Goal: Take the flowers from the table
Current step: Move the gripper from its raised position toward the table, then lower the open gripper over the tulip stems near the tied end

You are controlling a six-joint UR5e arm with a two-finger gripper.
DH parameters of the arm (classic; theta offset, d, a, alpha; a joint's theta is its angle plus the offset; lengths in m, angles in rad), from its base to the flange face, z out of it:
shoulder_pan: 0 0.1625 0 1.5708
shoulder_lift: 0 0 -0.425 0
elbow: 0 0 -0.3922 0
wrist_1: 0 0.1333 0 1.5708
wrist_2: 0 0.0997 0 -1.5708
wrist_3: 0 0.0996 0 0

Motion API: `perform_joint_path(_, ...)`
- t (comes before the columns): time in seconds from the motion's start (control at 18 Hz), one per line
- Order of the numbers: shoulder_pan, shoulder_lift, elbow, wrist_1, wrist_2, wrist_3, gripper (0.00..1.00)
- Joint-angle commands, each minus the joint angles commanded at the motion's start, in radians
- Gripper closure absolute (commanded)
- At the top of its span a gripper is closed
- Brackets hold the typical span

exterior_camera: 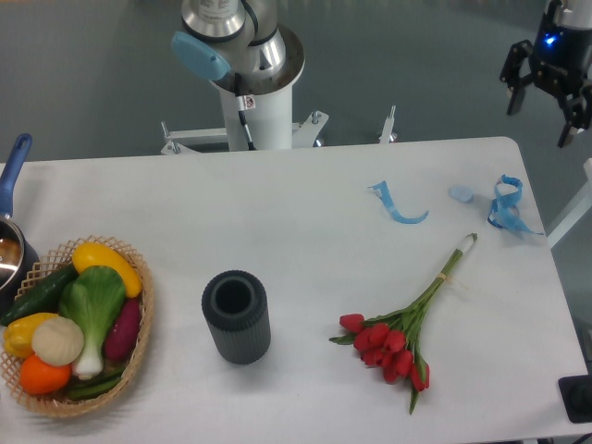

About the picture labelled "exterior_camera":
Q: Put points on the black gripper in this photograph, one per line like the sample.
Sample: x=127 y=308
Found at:
x=560 y=62

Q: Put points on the red tulip bouquet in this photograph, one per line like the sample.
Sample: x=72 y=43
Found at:
x=391 y=342

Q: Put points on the dark grey ribbed vase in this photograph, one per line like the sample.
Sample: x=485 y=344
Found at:
x=234 y=305

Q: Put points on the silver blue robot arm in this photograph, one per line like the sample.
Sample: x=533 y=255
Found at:
x=240 y=47

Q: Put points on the tangled blue tape strip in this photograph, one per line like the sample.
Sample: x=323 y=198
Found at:
x=503 y=211

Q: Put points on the curved blue tape strip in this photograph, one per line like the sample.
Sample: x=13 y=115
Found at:
x=382 y=192

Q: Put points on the black device at table edge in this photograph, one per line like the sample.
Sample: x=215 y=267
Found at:
x=576 y=397

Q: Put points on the yellow squash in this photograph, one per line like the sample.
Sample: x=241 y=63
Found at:
x=92 y=253

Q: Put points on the purple sweet potato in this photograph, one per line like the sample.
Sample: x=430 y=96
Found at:
x=122 y=337

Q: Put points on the green bok choy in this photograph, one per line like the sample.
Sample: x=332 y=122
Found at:
x=93 y=302

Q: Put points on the woven wicker basket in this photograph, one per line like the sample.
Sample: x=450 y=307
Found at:
x=57 y=405

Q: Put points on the dark green cucumber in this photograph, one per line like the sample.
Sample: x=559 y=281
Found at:
x=43 y=297

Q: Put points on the cream white garlic bulb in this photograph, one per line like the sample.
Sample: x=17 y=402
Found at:
x=57 y=341

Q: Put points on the green bean pods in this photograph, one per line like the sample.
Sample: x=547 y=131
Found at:
x=95 y=387

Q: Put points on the yellow bell pepper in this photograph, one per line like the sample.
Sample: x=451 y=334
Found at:
x=18 y=334

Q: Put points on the orange fruit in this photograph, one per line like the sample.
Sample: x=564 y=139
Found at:
x=39 y=378

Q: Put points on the white frame post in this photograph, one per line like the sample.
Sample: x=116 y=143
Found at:
x=573 y=211

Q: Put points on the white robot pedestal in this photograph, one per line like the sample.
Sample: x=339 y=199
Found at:
x=255 y=122

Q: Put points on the blue handled saucepan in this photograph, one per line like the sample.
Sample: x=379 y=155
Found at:
x=17 y=255

